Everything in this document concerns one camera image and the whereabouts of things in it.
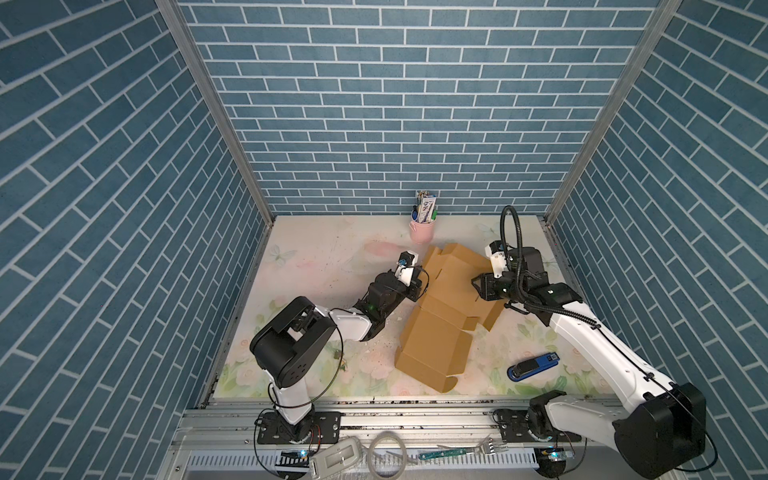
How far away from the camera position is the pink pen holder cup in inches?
43.4

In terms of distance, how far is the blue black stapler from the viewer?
81cm

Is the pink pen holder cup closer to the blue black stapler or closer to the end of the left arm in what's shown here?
the end of the left arm

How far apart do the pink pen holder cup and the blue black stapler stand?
531mm
